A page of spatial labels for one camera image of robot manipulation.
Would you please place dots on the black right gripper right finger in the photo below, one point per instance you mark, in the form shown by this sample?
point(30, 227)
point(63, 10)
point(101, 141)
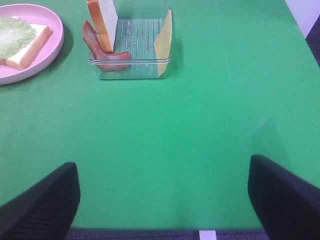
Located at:
point(287, 206)

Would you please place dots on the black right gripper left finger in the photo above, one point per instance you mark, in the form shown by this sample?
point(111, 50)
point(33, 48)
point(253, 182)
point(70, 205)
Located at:
point(46, 210)

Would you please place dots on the toast bread slice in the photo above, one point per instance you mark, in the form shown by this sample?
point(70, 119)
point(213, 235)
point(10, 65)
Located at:
point(25, 56)
point(105, 18)

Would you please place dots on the green lettuce leaf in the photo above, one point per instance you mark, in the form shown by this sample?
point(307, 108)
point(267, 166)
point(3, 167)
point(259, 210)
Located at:
point(15, 34)

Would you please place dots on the green tablecloth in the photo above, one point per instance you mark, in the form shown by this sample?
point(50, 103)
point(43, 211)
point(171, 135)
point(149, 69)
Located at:
point(170, 153)

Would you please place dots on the pink round plate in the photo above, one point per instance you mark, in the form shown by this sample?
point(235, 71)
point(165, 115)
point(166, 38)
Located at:
point(34, 14)

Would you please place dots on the yellow cheese slice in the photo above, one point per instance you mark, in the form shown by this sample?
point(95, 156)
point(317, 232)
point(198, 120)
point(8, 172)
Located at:
point(162, 44)

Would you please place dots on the right clear plastic tray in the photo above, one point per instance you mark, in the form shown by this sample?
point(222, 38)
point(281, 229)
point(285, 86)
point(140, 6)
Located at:
point(139, 23)

